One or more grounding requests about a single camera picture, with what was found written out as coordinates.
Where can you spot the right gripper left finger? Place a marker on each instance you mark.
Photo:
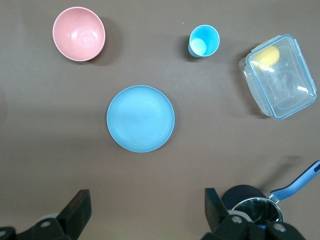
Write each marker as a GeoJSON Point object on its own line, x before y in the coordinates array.
{"type": "Point", "coordinates": [75, 212]}

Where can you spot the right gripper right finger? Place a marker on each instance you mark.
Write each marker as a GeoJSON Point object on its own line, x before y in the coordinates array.
{"type": "Point", "coordinates": [215, 212]}

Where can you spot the blue plate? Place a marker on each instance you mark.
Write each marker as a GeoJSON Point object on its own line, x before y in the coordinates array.
{"type": "Point", "coordinates": [141, 118]}

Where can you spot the brown table cover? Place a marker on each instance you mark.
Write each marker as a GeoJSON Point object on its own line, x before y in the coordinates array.
{"type": "Point", "coordinates": [175, 172]}

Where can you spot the clear plastic container blue seal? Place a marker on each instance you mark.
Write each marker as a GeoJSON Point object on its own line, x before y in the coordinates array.
{"type": "Point", "coordinates": [287, 82]}

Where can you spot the yellow orange fruit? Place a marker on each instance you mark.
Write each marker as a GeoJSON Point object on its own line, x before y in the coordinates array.
{"type": "Point", "coordinates": [265, 56]}

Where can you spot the blue cup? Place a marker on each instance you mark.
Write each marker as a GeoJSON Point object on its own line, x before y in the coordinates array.
{"type": "Point", "coordinates": [203, 41]}

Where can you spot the pink bowl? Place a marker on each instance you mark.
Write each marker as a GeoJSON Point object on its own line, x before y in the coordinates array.
{"type": "Point", "coordinates": [78, 35]}

